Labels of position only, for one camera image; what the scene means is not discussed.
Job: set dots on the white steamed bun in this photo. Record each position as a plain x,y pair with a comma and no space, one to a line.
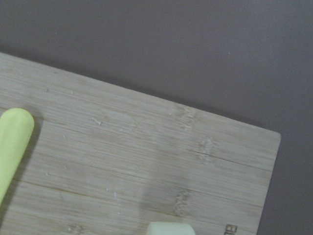
169,228

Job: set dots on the yellow plastic knife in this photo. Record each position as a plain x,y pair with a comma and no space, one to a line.
16,127

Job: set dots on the bamboo cutting board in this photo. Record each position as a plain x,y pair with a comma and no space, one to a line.
104,160

